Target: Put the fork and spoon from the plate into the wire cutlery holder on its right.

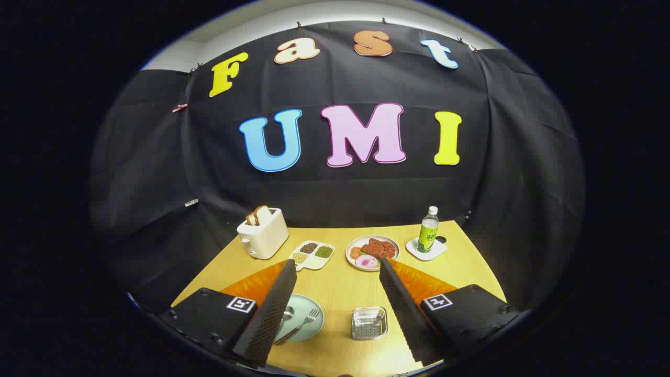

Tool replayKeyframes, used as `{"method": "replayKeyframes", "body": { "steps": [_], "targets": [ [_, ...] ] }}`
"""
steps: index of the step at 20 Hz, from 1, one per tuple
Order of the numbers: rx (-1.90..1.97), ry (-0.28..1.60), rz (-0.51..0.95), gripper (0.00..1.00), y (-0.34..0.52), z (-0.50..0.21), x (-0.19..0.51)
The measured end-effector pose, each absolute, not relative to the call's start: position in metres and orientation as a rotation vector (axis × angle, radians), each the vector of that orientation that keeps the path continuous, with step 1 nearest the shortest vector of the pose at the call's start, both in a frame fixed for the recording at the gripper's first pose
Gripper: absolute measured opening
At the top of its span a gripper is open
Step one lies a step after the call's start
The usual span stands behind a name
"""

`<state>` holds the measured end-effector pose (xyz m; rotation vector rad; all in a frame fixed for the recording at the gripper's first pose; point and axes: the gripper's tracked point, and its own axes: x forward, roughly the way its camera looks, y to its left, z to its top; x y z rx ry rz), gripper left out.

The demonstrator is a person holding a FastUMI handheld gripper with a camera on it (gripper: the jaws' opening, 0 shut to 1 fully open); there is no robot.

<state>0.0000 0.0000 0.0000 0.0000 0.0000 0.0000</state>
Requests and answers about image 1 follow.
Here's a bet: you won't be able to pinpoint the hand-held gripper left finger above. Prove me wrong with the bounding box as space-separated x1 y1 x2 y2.
160 259 298 369

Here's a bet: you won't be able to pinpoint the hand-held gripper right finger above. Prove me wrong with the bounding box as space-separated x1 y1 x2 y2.
379 257 524 365

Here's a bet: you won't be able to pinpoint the metal fork with wooden handle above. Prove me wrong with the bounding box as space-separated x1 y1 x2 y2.
273 308 320 346

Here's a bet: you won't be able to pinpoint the perforated metal basket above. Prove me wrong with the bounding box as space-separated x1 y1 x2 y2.
351 306 388 341

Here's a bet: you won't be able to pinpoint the pale green round plate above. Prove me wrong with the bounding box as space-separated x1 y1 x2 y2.
275 294 325 343

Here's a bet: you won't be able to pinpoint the brown meat pieces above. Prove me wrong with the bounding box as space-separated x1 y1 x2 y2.
361 238 397 259

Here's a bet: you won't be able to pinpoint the white square coaster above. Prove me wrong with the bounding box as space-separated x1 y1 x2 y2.
406 237 449 261

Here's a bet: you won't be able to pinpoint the white divided dish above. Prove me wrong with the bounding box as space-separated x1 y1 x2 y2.
289 240 336 271

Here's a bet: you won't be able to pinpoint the white oval plate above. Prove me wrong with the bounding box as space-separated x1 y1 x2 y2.
345 235 400 272

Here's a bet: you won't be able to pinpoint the white toaster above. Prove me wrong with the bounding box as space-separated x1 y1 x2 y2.
237 208 289 260

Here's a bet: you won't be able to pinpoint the green label drink bottle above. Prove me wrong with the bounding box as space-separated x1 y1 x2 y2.
417 206 440 253

